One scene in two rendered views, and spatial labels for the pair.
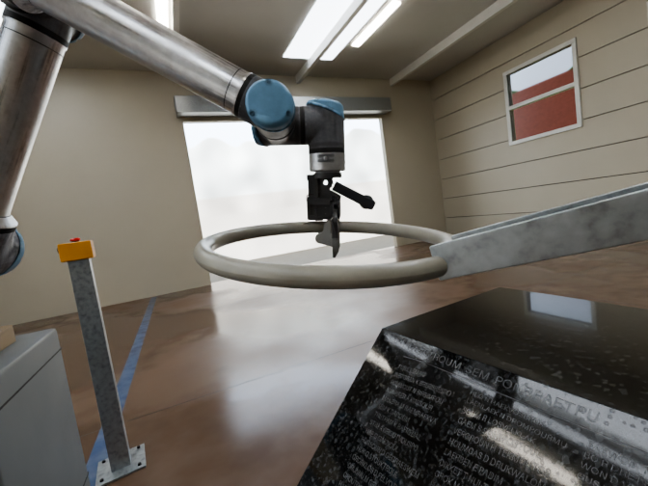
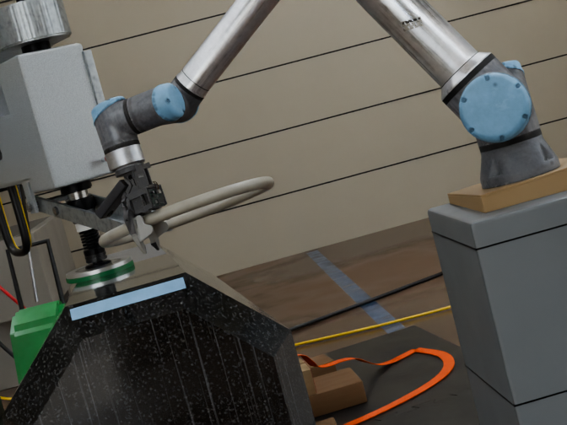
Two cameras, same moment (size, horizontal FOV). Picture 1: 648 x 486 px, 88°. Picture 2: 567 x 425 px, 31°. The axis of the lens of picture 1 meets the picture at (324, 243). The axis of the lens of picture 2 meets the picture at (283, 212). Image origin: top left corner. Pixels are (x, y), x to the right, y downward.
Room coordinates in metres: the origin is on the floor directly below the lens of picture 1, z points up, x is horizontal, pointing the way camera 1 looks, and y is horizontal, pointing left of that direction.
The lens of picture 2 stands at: (3.09, 1.09, 1.21)
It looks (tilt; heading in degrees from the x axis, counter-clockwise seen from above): 6 degrees down; 199
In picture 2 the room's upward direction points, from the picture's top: 15 degrees counter-clockwise
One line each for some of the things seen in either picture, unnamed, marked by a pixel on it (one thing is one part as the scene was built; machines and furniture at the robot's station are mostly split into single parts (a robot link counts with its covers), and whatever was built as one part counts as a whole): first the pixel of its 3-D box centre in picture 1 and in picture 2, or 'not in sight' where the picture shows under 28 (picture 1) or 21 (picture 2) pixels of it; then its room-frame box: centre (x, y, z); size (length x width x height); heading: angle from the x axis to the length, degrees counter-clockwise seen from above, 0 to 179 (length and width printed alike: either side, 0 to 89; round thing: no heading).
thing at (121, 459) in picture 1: (99, 356); not in sight; (1.52, 1.10, 0.54); 0.20 x 0.20 x 1.09; 30
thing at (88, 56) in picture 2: not in sight; (94, 96); (0.20, -0.41, 1.38); 0.08 x 0.03 x 0.28; 53
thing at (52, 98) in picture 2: not in sight; (48, 126); (0.20, -0.60, 1.33); 0.36 x 0.22 x 0.45; 53
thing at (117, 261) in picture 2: not in sight; (99, 266); (0.25, -0.54, 0.85); 0.21 x 0.21 x 0.01
